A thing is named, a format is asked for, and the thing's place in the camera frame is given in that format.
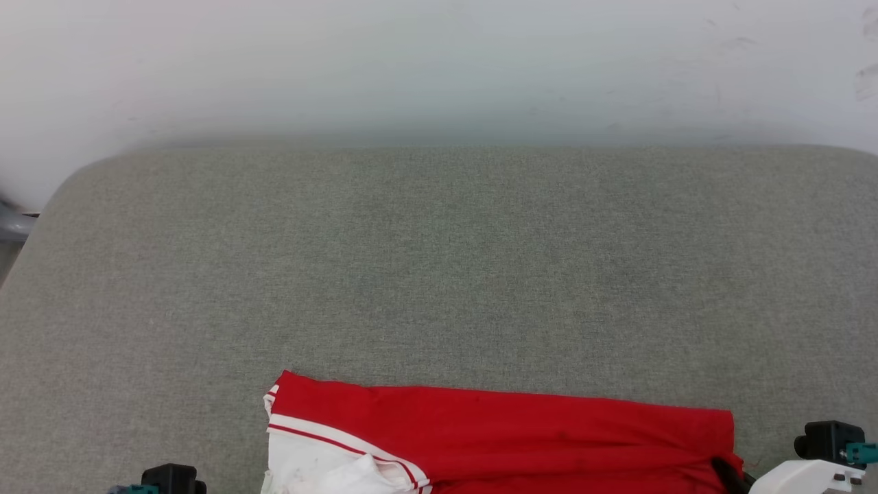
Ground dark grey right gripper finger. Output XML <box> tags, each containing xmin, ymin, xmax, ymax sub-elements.
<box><xmin>711</xmin><ymin>456</ymin><xmax>757</xmax><ymax>494</ymax></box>

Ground red and white jersey shirt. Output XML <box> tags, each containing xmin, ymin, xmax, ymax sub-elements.
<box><xmin>262</xmin><ymin>370</ymin><xmax>746</xmax><ymax>494</ymax></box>

